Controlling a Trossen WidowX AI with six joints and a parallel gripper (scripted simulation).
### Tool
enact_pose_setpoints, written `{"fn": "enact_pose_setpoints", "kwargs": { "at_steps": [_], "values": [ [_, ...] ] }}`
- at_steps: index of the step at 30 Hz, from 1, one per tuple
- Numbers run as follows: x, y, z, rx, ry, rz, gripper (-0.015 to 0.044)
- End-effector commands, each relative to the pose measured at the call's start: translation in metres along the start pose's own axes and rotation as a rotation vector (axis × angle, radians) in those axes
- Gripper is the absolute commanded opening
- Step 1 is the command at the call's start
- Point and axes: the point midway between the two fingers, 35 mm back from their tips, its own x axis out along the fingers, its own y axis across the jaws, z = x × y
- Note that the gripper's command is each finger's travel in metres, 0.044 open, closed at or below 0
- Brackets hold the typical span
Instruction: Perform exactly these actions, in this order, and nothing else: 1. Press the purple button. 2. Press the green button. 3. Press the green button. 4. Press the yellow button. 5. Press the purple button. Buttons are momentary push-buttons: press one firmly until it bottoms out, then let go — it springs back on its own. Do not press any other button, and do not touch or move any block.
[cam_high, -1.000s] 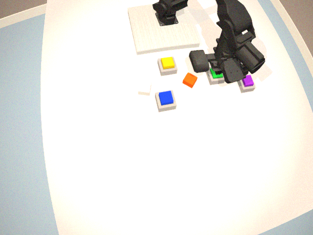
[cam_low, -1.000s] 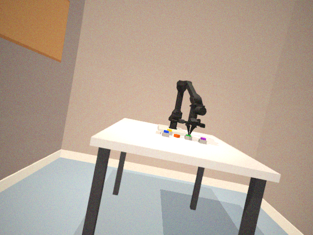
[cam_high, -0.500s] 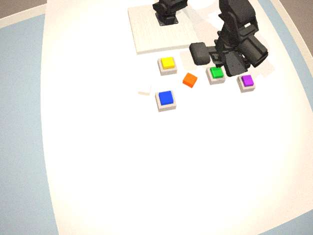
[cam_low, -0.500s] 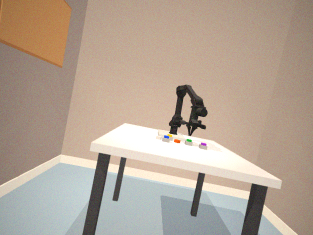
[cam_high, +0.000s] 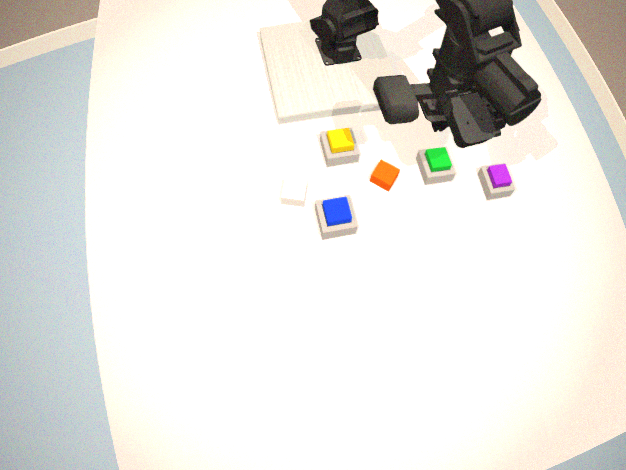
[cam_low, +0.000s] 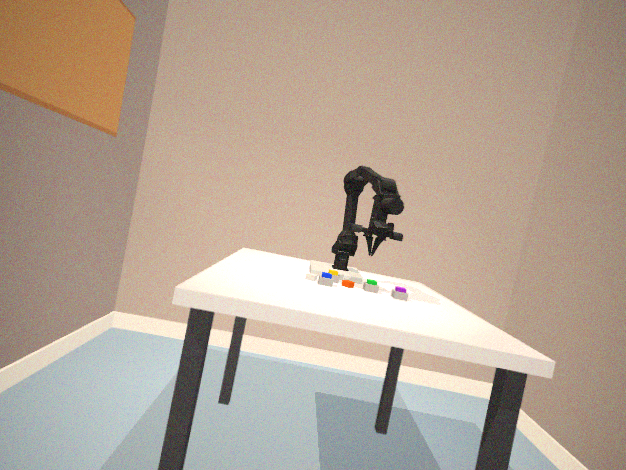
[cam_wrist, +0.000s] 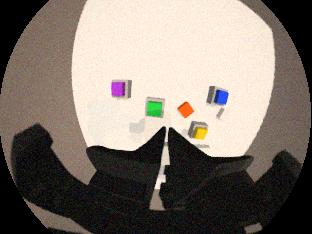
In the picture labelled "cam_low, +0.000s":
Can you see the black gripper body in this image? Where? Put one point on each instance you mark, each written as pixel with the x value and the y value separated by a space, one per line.
pixel 379 216

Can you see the blue button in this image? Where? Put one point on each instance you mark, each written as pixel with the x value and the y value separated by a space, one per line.
pixel 326 279

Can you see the green button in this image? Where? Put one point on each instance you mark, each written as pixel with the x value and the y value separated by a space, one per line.
pixel 371 286

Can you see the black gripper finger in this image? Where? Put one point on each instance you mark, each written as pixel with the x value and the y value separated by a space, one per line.
pixel 377 242
pixel 369 240

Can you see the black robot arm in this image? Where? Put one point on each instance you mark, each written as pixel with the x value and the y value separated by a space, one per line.
pixel 387 201

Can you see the purple button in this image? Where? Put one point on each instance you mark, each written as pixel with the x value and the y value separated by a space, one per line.
pixel 399 293

